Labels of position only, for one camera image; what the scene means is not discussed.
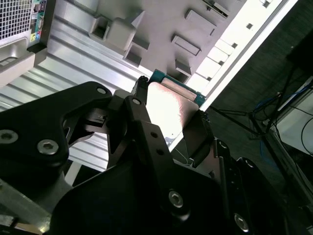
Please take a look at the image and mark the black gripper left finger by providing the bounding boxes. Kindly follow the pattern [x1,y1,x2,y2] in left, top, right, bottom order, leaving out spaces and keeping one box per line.
[0,76,192,222]

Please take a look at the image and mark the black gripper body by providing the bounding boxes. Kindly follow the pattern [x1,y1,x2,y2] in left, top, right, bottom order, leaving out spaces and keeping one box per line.
[50,158,237,235]

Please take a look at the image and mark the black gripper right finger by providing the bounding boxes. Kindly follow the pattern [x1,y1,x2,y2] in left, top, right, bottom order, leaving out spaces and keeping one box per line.
[182,111,294,235]

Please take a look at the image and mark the silver CPU green board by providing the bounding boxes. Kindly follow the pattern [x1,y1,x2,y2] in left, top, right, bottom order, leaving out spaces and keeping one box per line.
[146,69,208,147]

